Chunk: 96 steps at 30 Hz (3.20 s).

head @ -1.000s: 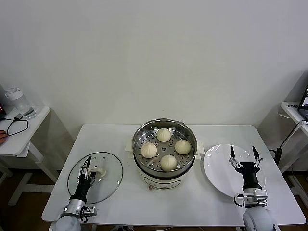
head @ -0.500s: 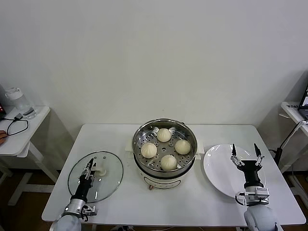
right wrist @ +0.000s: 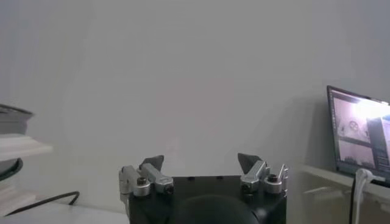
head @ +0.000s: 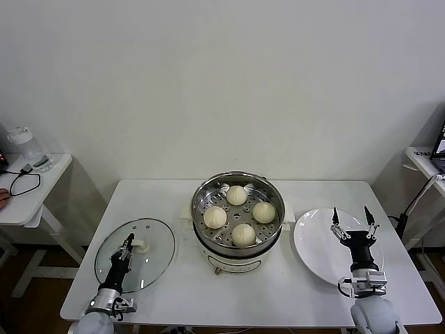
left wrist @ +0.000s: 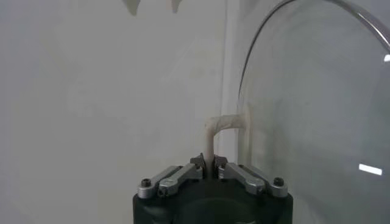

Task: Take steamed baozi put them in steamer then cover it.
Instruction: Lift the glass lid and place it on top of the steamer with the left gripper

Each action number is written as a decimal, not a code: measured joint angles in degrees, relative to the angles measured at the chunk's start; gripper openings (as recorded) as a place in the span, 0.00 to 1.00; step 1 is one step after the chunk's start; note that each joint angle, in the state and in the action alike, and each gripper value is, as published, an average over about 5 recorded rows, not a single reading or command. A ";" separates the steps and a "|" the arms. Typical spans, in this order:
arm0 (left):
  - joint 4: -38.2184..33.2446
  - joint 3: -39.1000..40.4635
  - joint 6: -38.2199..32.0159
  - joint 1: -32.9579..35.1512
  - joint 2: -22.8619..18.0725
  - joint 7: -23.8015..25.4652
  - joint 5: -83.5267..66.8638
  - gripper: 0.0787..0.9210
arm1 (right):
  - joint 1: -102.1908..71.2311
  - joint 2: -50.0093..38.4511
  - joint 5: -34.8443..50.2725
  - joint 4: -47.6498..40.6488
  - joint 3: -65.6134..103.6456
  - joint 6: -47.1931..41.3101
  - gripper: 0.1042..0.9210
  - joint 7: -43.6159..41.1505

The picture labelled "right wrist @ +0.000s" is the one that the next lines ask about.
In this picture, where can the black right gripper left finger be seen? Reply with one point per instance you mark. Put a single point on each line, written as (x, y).
(149, 176)

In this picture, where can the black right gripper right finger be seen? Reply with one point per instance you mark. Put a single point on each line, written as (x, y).
(257, 175)

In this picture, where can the white side table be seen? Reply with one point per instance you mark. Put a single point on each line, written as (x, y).
(329, 179)

